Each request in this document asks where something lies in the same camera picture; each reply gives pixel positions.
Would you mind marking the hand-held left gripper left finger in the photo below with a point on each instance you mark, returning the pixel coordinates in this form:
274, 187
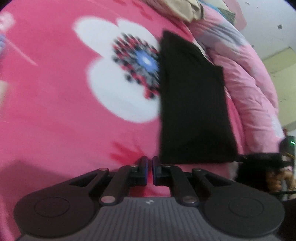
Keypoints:
145, 169

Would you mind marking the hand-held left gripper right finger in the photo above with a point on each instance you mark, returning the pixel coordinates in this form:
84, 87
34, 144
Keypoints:
154, 170

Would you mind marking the black printed t-shirt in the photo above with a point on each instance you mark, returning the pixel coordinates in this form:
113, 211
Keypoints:
196, 104

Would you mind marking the person's right hand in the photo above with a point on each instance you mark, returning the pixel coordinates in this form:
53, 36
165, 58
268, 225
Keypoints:
275, 183

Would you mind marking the light pink quilt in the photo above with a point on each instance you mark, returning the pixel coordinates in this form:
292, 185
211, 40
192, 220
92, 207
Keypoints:
249, 92

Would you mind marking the cream cabinet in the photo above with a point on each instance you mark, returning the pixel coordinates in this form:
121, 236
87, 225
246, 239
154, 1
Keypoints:
282, 81

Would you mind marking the pink floral bed blanket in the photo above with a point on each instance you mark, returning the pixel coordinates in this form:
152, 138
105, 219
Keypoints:
57, 127

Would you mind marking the camouflage pillow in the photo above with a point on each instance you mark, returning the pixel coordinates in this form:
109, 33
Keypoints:
227, 16

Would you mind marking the beige jacket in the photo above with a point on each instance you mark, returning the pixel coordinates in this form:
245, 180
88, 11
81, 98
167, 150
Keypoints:
178, 9

